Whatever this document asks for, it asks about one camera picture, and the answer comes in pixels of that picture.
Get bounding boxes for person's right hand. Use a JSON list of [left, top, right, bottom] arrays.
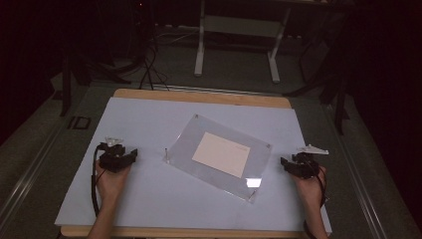
[[291, 165, 327, 209]]

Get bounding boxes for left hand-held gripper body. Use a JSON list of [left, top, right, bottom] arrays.
[[98, 135, 127, 173]]

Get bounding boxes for white board sheet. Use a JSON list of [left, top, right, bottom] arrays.
[[54, 97, 332, 234]]

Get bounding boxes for black stand leg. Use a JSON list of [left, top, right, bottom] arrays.
[[331, 74, 351, 135], [59, 53, 73, 118]]

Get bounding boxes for metal floor rail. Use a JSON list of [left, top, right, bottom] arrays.
[[0, 125, 69, 230], [321, 103, 387, 239]]

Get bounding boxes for person's left hand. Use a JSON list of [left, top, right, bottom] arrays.
[[95, 158, 132, 204]]

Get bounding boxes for black floor bracket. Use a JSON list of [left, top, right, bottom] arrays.
[[67, 116, 92, 130]]

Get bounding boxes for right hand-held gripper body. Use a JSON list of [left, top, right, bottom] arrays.
[[292, 143, 329, 180]]

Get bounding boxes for black floor cables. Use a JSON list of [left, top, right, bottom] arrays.
[[138, 39, 171, 92]]

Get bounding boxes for white floor cable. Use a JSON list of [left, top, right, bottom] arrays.
[[148, 23, 201, 46]]

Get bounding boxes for white metal desk frame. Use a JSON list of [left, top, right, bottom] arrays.
[[193, 0, 293, 84]]

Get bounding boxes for paper picture card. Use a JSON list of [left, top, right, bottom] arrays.
[[191, 131, 252, 179]]

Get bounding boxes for clear acrylic photo frame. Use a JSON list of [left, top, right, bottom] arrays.
[[162, 114, 273, 203]]

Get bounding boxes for wooden table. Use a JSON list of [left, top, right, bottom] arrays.
[[60, 88, 308, 239]]

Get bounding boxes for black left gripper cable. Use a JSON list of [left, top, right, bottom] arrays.
[[91, 142, 107, 218]]

